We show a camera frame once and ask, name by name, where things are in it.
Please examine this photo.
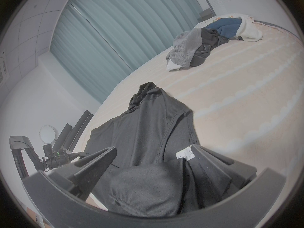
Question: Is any white ceiling air conditioner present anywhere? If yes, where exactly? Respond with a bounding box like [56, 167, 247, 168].
[0, 49, 10, 83]

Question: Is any white printed pillow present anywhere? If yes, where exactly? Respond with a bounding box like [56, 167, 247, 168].
[193, 13, 256, 29]

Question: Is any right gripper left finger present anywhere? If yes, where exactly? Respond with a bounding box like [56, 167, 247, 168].
[51, 146, 117, 199]

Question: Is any grey bedside table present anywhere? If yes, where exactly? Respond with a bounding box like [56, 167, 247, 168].
[199, 8, 216, 22]

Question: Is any pile of clothes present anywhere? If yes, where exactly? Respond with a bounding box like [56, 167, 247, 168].
[166, 14, 263, 71]

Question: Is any round white mirror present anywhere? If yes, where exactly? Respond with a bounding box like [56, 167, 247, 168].
[39, 125, 57, 144]

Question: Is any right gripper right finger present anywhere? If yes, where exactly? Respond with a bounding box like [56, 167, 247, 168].
[191, 144, 258, 198]

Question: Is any black dressing table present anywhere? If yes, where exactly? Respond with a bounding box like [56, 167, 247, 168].
[55, 123, 73, 150]

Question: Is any bed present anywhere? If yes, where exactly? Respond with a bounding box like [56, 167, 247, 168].
[71, 0, 304, 209]

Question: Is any black T-shirt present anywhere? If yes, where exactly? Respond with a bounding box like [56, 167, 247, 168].
[84, 82, 234, 218]

